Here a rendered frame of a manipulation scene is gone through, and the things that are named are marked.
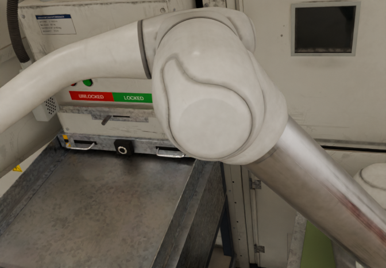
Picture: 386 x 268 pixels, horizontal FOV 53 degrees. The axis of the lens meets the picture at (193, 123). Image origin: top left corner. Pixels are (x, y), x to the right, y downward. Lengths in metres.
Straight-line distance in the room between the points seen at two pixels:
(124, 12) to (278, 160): 0.71
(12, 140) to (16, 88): 0.90
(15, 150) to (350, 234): 1.23
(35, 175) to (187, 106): 1.07
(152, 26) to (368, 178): 0.58
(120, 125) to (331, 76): 0.69
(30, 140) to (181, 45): 1.20
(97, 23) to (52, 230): 0.61
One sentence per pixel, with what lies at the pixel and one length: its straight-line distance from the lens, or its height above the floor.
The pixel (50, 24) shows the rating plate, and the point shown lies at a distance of 1.27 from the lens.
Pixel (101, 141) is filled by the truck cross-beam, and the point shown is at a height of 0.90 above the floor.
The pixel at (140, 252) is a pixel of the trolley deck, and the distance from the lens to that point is 1.10.
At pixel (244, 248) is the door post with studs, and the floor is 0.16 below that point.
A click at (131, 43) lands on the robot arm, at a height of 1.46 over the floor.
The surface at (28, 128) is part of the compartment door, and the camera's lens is 1.60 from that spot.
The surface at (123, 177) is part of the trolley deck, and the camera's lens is 1.33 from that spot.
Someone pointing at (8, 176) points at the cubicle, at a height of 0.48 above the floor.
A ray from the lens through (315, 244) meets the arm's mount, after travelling 1.15.
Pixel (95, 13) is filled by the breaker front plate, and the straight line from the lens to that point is 1.17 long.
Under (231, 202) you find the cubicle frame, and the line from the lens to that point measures 1.70.
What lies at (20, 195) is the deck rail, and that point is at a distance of 1.41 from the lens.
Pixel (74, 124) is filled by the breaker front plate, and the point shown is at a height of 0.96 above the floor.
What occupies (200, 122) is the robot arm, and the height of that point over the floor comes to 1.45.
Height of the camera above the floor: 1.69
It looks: 34 degrees down
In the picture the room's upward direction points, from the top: 10 degrees counter-clockwise
